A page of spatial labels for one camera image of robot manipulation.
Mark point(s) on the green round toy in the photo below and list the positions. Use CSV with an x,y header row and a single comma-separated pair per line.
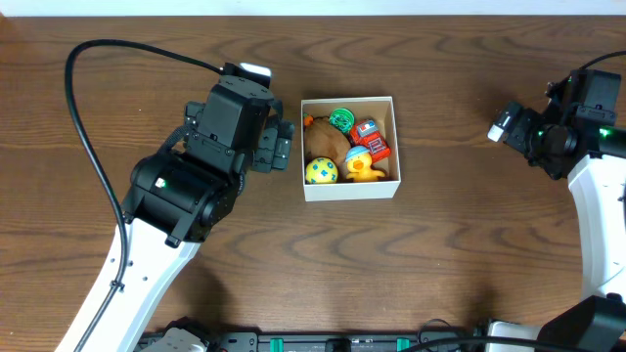
x,y
342,119

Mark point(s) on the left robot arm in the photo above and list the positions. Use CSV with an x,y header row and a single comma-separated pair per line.
x,y
154,240

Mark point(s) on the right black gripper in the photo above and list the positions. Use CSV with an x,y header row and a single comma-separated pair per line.
x,y
523,134

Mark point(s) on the brown plush capybara toy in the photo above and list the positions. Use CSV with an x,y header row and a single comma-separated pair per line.
x,y
321,139

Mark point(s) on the yellow rubber duck toy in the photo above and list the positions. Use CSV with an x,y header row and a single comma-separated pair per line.
x,y
359,165

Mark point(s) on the red toy fire truck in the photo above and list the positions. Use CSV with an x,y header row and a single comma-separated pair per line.
x,y
367,134

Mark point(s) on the white cardboard box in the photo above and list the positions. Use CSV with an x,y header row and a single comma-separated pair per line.
x,y
381,110

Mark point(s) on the yellow ball with blue letters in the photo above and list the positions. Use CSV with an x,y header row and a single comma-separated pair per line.
x,y
321,170

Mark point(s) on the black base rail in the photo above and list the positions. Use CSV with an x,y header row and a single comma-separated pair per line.
x,y
189,335

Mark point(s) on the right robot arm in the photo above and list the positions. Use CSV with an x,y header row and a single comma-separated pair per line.
x,y
581,145

